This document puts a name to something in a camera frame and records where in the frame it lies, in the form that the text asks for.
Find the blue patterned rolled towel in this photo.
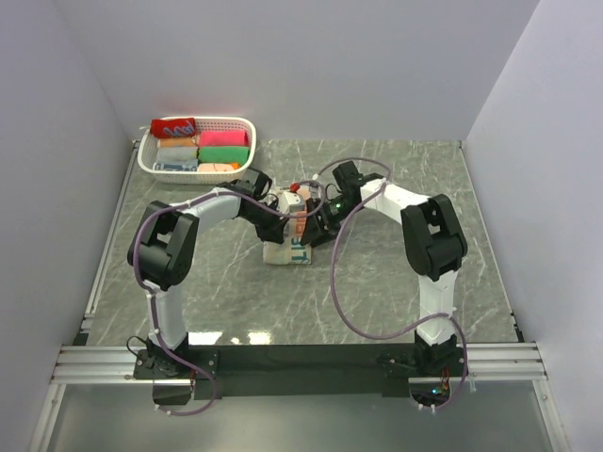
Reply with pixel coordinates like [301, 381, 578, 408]
[153, 160, 198, 172]

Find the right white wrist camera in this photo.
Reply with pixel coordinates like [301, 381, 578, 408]
[308, 173, 326, 198]

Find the orange rolled towel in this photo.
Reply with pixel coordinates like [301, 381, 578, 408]
[157, 136, 199, 148]

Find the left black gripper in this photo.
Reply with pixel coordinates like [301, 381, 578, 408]
[242, 200, 290, 245]

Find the grey rolled towel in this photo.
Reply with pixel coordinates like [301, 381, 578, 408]
[156, 147, 198, 162]

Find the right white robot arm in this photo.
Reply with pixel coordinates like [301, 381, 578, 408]
[301, 157, 468, 376]

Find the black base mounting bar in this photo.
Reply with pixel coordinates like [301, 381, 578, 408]
[133, 339, 464, 400]

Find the white printed towel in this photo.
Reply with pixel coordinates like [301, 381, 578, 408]
[263, 186, 312, 266]

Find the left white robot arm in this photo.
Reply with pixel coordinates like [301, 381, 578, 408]
[127, 169, 288, 379]

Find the white plastic basket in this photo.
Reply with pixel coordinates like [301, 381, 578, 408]
[138, 115, 257, 185]

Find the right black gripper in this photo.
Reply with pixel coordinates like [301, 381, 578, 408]
[300, 197, 361, 250]

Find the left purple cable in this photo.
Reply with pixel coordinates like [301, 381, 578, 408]
[131, 180, 321, 418]

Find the red blue cat towel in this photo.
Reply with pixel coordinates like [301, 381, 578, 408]
[150, 118, 197, 139]

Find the pink rolled towel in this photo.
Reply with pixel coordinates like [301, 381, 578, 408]
[199, 129, 249, 147]

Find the peach rolled towel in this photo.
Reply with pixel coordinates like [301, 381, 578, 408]
[197, 162, 240, 172]

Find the aluminium front rail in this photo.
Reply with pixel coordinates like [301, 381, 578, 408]
[51, 343, 547, 384]

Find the green rolled towel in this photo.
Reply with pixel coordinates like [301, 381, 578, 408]
[198, 146, 250, 166]

